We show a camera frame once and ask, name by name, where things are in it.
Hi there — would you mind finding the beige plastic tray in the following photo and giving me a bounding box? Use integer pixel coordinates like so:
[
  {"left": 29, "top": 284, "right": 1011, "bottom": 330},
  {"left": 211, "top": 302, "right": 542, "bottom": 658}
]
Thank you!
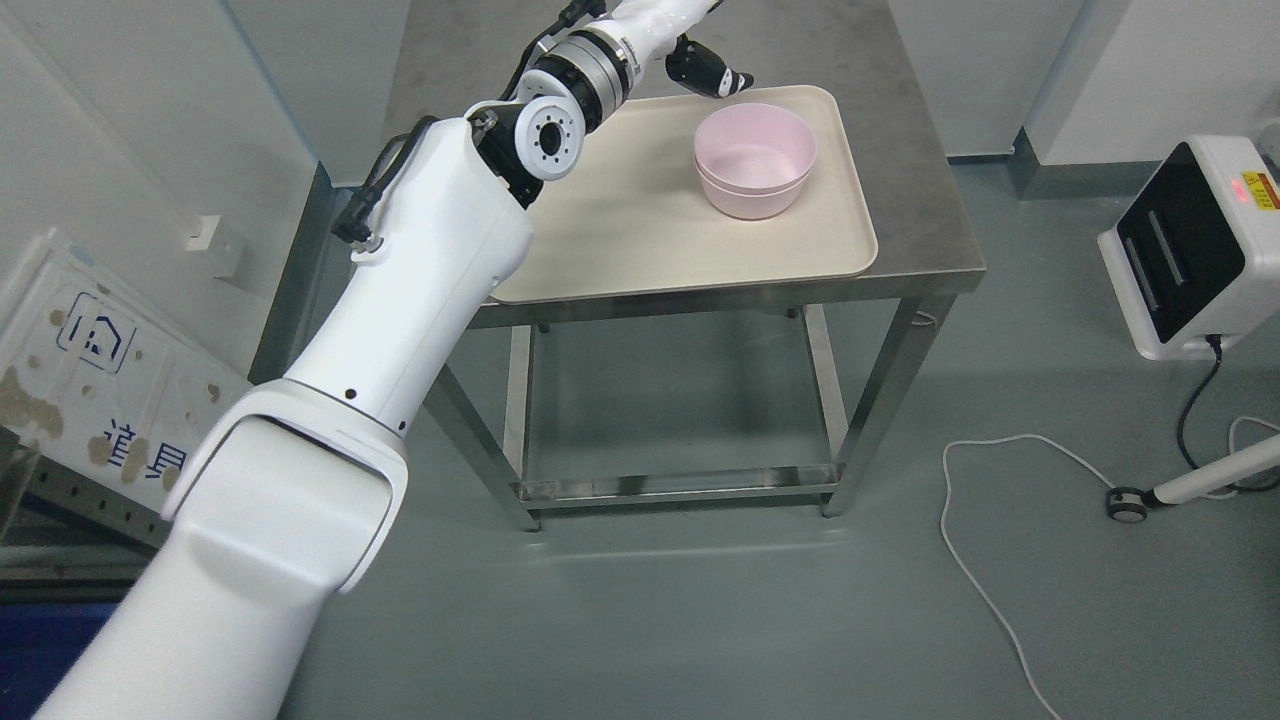
[{"left": 492, "top": 85, "right": 878, "bottom": 305}]

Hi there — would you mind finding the white cable on floor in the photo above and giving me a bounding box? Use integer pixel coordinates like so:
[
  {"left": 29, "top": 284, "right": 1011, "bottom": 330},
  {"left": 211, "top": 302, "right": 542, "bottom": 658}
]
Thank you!
[{"left": 938, "top": 415, "right": 1280, "bottom": 720}]

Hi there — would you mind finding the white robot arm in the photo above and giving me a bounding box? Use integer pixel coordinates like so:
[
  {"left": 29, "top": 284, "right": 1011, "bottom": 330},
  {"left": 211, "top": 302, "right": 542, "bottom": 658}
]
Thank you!
[{"left": 36, "top": 1, "right": 716, "bottom": 719}]

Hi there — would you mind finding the white wheeled stand leg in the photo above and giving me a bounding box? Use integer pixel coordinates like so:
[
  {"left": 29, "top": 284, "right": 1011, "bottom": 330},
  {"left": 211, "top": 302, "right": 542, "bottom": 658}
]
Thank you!
[{"left": 1105, "top": 436, "right": 1279, "bottom": 523}]

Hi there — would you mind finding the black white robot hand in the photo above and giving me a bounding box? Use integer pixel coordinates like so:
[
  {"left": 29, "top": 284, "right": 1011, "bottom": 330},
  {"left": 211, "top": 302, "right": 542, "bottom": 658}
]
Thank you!
[{"left": 655, "top": 1, "right": 755, "bottom": 99}]

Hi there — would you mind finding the white sign with characters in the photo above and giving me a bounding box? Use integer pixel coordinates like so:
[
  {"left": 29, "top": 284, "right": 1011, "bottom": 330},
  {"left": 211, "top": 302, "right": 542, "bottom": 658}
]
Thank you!
[{"left": 1, "top": 232, "right": 250, "bottom": 511}]

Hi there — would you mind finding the blue bin lower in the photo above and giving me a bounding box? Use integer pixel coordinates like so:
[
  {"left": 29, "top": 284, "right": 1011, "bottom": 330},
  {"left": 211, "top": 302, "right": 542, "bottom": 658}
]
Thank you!
[{"left": 1, "top": 602, "right": 118, "bottom": 719}]

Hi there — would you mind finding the pink bowl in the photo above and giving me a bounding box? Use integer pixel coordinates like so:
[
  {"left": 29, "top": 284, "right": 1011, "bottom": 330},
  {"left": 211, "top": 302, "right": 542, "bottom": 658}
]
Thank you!
[
  {"left": 692, "top": 102, "right": 818, "bottom": 195},
  {"left": 695, "top": 164, "right": 810, "bottom": 222}
]

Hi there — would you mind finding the black power cable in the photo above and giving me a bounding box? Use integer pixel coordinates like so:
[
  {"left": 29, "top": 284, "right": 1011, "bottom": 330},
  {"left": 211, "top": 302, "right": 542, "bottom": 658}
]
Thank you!
[{"left": 1175, "top": 334, "right": 1280, "bottom": 493}]

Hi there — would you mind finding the white black machine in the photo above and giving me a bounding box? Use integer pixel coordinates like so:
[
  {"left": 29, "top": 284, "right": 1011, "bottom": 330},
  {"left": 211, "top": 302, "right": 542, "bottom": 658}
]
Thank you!
[{"left": 1097, "top": 135, "right": 1279, "bottom": 361}]

